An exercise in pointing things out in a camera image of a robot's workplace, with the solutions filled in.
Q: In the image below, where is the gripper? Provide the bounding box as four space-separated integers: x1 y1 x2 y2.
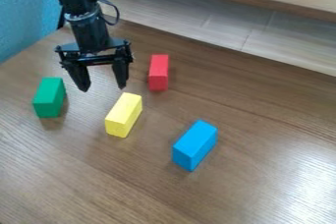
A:
53 7 135 93

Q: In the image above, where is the yellow rectangular block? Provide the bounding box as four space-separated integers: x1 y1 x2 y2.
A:
103 91 144 139

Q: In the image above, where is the green rectangular block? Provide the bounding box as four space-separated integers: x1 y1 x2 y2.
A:
31 77 69 119

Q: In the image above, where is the red rectangular block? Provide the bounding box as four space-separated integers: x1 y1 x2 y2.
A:
146 53 171 92

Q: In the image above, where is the blue rectangular block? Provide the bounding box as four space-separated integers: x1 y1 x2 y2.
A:
170 119 220 173

